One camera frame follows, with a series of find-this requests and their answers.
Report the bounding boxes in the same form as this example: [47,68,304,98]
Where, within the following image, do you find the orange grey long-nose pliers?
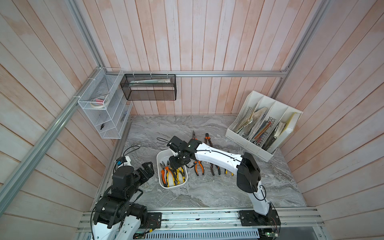
[194,161,205,176]

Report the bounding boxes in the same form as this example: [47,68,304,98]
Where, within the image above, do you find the white plastic storage box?
[157,150,188,190]

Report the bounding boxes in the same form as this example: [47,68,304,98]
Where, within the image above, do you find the dark orange-tipped pliers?
[204,133,213,147]

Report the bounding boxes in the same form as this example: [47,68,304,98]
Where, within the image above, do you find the yellow black pliers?
[225,169,234,176]

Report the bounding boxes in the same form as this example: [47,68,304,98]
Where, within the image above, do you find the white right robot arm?
[167,136,281,228]

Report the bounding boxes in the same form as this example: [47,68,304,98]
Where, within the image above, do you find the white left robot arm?
[90,156,162,240]

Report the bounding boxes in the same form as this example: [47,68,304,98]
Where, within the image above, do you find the white desktop file organizer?
[226,91,303,162]

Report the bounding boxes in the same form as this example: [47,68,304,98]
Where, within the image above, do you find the tape roll on shelf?
[90,96,107,109]

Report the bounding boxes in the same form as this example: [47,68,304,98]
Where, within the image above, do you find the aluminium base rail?
[76,206,325,233]

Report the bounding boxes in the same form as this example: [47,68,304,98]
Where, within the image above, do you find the white wire mesh shelf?
[78,68,133,139]

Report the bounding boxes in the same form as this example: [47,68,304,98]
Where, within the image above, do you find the black mesh wall basket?
[120,74,177,101]

